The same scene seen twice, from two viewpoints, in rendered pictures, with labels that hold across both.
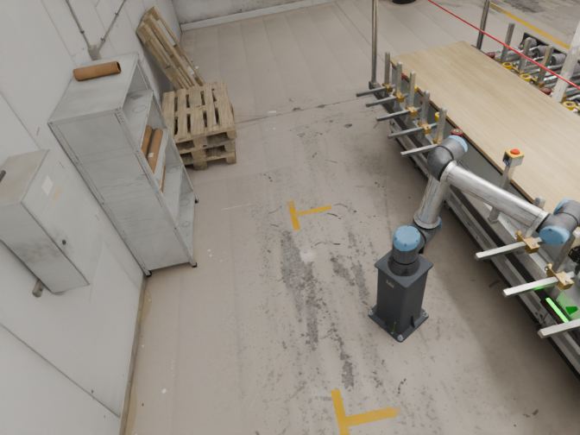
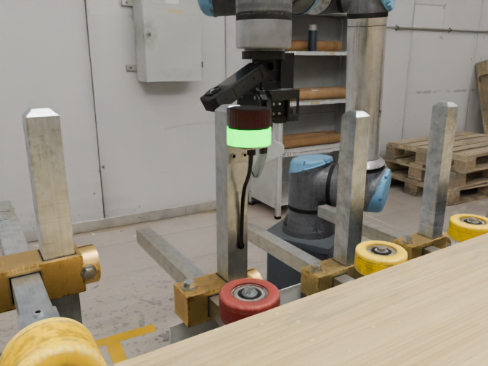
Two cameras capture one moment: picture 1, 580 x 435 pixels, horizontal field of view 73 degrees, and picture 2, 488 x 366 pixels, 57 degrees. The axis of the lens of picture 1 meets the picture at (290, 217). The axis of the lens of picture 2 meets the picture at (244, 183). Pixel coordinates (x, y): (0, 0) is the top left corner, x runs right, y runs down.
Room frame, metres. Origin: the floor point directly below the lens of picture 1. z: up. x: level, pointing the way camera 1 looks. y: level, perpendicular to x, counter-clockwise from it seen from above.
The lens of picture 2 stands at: (0.53, -1.88, 1.20)
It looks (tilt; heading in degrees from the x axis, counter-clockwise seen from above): 16 degrees down; 62
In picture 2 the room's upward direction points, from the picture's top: straight up
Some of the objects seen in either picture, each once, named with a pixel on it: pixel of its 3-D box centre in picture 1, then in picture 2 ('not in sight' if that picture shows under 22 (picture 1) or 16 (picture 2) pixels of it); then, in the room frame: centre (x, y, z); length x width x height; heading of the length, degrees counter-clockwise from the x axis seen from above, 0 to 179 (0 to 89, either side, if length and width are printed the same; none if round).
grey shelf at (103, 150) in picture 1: (142, 172); (310, 112); (2.70, 1.11, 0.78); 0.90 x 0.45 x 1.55; 1
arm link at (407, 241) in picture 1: (406, 243); (312, 180); (1.45, -0.64, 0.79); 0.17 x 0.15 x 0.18; 125
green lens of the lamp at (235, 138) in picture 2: not in sight; (248, 135); (0.82, -1.35, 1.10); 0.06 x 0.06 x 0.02
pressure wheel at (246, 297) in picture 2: not in sight; (249, 327); (0.78, -1.42, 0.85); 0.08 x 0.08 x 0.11
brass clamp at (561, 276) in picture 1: (557, 276); (336, 275); (1.04, -1.28, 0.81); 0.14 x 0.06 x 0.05; 5
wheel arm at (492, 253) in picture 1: (513, 248); (385, 237); (1.26, -1.18, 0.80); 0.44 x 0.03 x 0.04; 95
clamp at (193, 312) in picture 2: not in sight; (221, 294); (0.79, -1.31, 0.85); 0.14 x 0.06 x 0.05; 5
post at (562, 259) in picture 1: (559, 265); (347, 240); (1.06, -1.28, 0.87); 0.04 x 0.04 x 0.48; 5
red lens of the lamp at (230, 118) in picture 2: not in sight; (248, 117); (0.82, -1.35, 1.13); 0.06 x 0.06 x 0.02
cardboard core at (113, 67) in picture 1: (97, 71); not in sight; (2.81, 1.12, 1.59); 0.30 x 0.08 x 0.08; 91
